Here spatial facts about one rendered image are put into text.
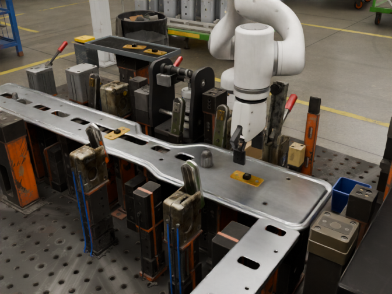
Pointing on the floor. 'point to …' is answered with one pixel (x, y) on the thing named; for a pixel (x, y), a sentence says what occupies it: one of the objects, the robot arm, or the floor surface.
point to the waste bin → (143, 27)
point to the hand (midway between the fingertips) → (248, 152)
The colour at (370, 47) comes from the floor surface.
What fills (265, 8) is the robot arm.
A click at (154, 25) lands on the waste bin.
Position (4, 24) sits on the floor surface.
